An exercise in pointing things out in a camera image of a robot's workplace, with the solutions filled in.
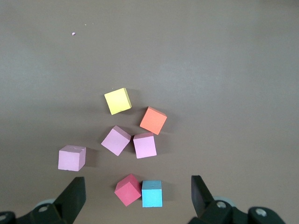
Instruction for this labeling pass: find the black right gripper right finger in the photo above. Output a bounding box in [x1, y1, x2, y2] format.
[188, 175, 287, 224]

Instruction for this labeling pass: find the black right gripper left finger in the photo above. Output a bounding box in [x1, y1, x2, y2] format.
[0, 176, 86, 224]

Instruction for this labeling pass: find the pink foam cube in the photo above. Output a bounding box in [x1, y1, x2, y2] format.
[58, 144, 86, 172]
[100, 125, 132, 157]
[133, 132, 157, 159]

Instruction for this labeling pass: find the orange foam cube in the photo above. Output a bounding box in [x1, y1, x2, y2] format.
[139, 106, 168, 135]

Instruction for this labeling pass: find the yellow foam cube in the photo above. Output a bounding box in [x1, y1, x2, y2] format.
[104, 87, 133, 116]

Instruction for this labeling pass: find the blue foam cube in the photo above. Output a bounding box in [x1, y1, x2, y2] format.
[141, 180, 163, 208]

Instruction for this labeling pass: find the red foam cube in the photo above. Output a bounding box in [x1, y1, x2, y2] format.
[114, 173, 142, 207]

